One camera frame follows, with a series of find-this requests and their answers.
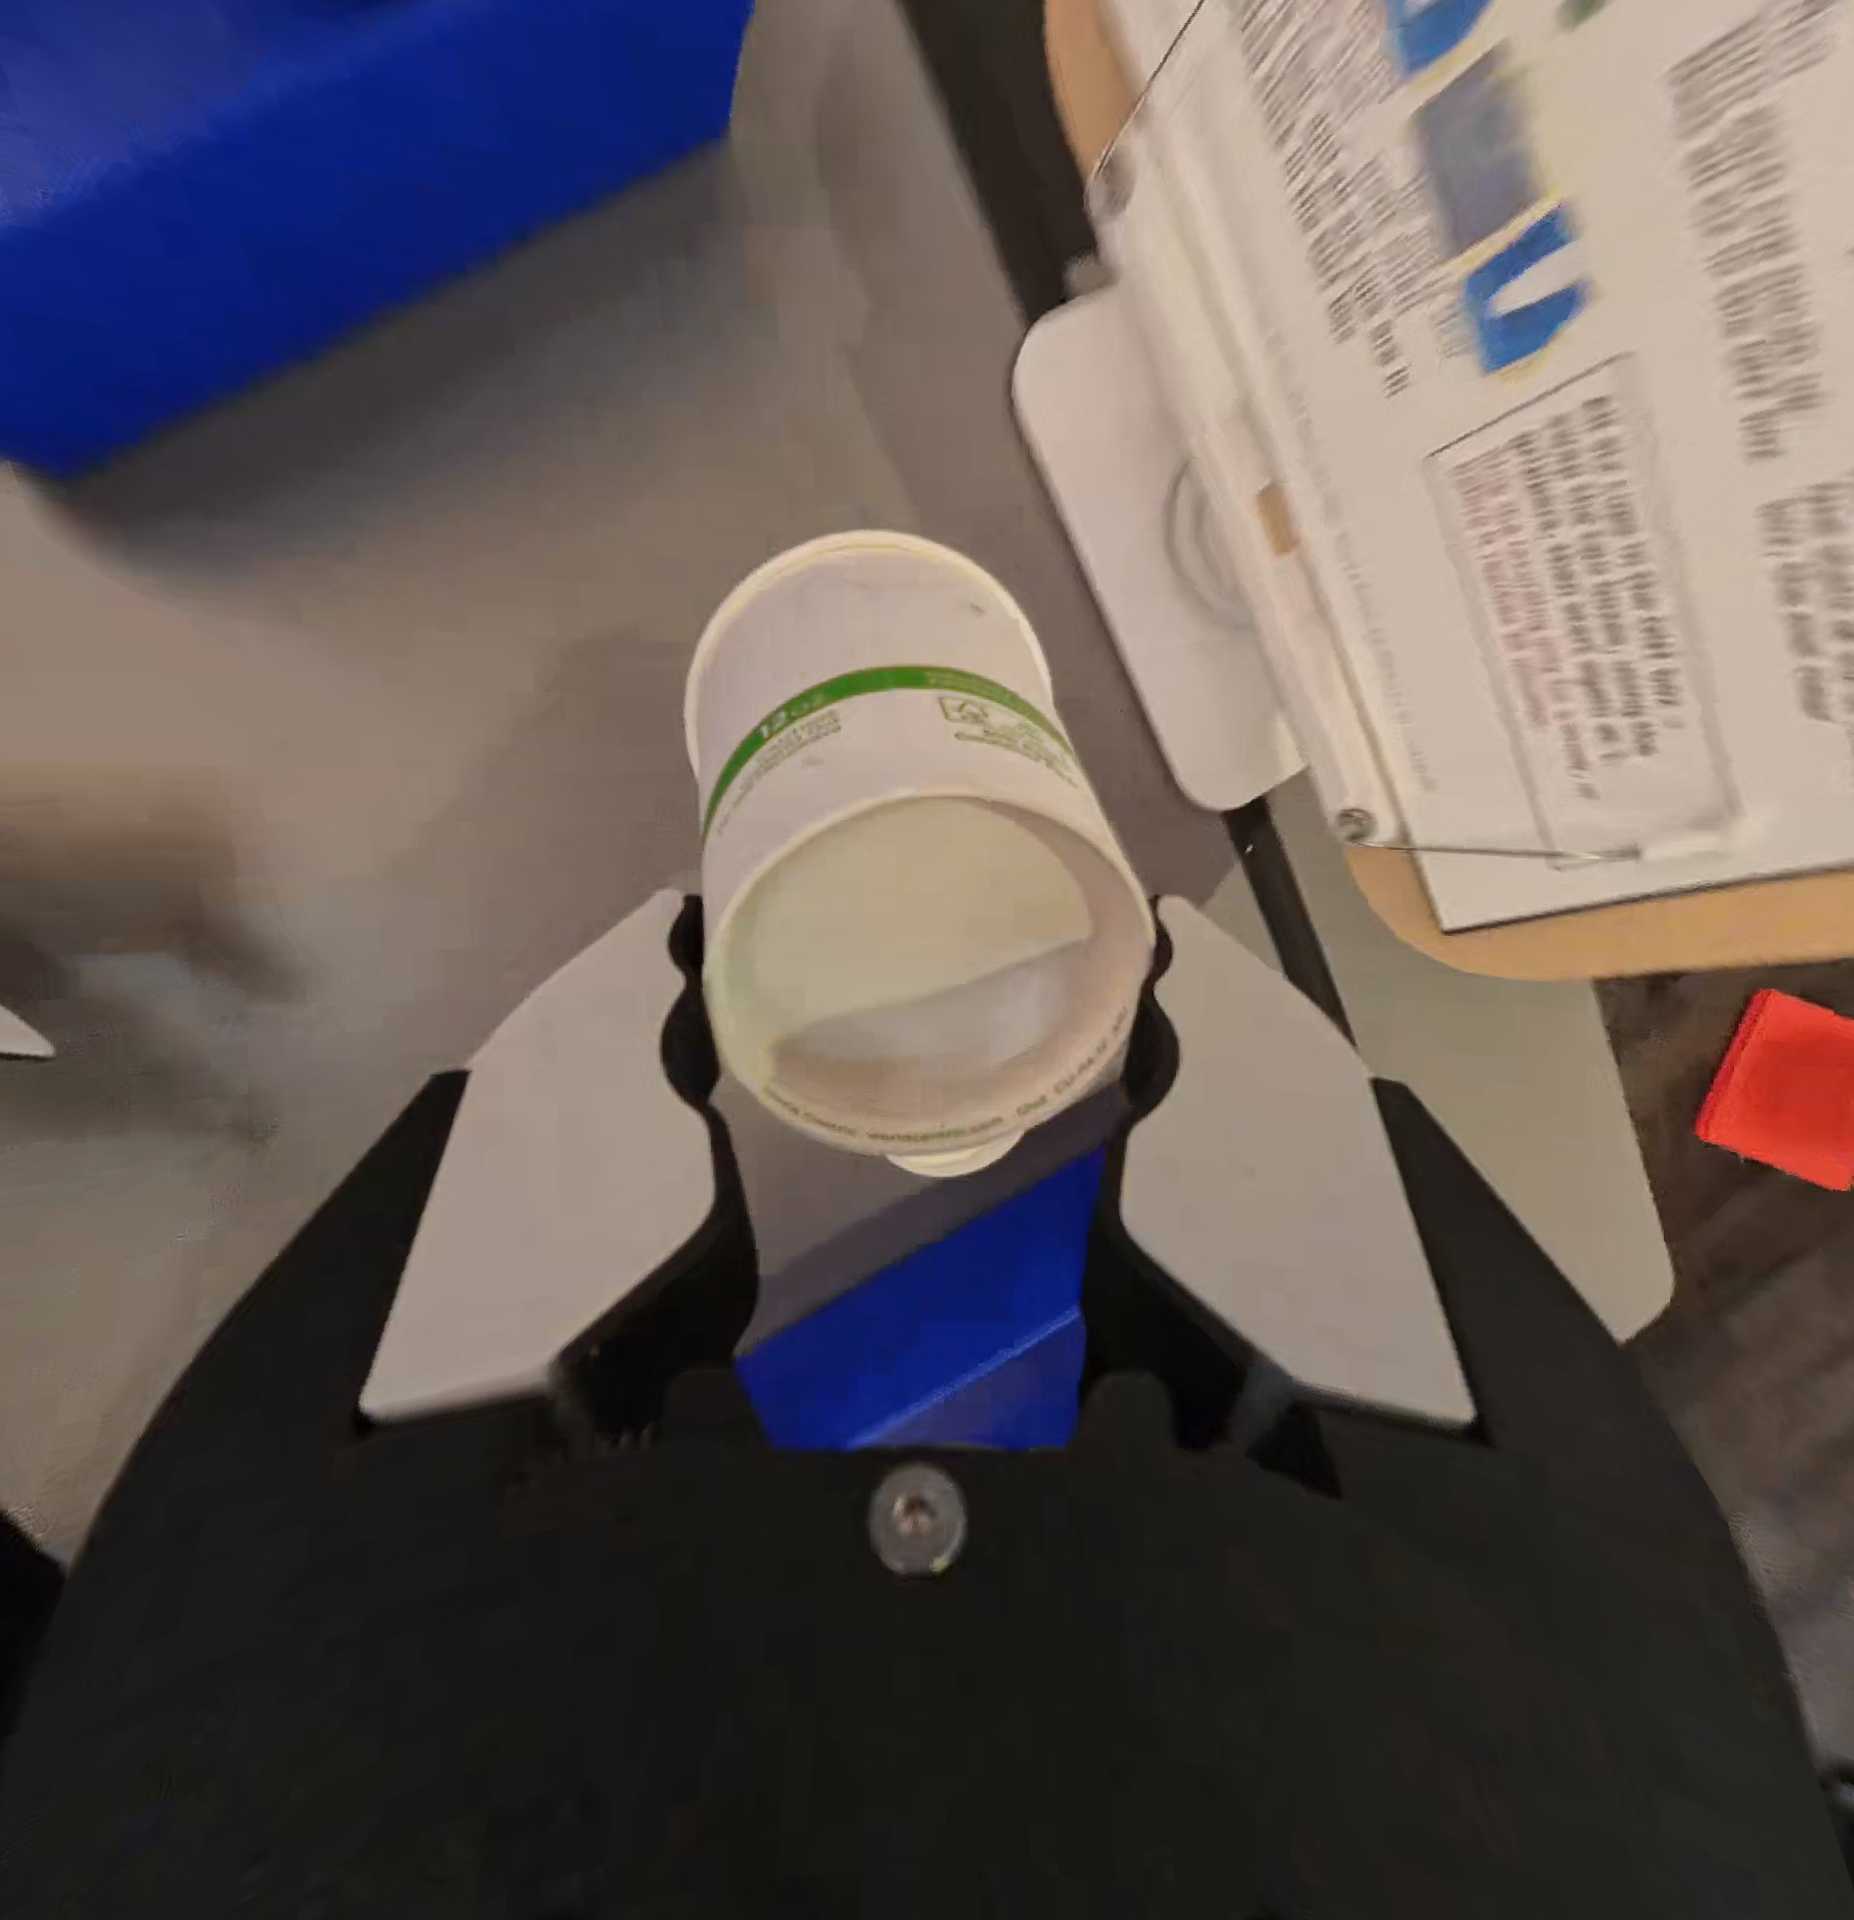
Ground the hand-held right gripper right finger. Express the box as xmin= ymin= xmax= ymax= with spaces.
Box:
xmin=1084 ymin=895 xmax=1478 ymax=1454

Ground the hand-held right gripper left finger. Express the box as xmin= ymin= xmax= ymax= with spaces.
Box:
xmin=357 ymin=892 xmax=761 ymax=1450

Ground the blue plastic bin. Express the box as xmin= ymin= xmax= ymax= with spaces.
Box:
xmin=0 ymin=0 xmax=758 ymax=485
xmin=732 ymin=1144 xmax=1112 ymax=1454

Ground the instruction sheet on board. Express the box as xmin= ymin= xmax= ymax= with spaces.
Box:
xmin=1041 ymin=0 xmax=1854 ymax=986

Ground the orange traffic cone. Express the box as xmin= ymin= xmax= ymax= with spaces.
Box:
xmin=1692 ymin=986 xmax=1854 ymax=1195

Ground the white sign stand base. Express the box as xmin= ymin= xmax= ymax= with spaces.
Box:
xmin=1010 ymin=282 xmax=1309 ymax=814

